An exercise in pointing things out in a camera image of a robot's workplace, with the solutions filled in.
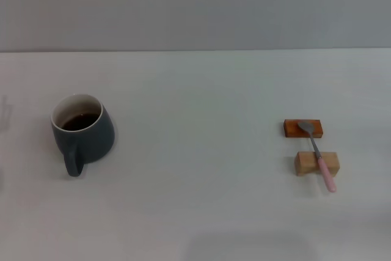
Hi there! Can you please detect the light wooden arch block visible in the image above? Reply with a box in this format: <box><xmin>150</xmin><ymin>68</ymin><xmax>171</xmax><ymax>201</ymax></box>
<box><xmin>294</xmin><ymin>151</ymin><xmax>340</xmax><ymax>178</ymax></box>

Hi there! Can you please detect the dark brown wooden block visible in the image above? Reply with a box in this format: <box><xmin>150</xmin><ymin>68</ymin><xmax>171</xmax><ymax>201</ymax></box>
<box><xmin>281</xmin><ymin>119</ymin><xmax>324</xmax><ymax>139</ymax></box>

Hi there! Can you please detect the dark grey ceramic coffee mug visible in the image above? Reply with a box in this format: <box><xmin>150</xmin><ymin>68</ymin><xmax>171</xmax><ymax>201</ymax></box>
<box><xmin>50</xmin><ymin>94</ymin><xmax>116</xmax><ymax>177</ymax></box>

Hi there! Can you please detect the pink handled metal spoon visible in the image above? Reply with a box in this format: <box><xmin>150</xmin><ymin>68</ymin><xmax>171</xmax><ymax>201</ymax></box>
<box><xmin>298</xmin><ymin>121</ymin><xmax>337</xmax><ymax>194</ymax></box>

